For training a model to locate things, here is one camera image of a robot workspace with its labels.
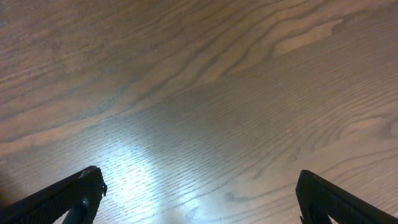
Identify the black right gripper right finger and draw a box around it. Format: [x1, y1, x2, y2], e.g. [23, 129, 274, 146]
[295, 170, 397, 224]

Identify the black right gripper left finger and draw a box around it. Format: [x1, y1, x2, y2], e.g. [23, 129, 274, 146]
[1, 166, 107, 224]

